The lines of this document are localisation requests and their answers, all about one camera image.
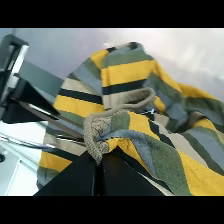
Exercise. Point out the yellow brown striped sweater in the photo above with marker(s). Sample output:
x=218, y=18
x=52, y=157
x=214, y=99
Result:
x=133, y=73

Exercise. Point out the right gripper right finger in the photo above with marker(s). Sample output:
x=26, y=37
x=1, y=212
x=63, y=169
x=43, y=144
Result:
x=126, y=178

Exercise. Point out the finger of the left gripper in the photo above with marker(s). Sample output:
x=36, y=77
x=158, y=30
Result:
x=28, y=105

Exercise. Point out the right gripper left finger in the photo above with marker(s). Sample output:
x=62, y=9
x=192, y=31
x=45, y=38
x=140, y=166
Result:
x=73, y=176

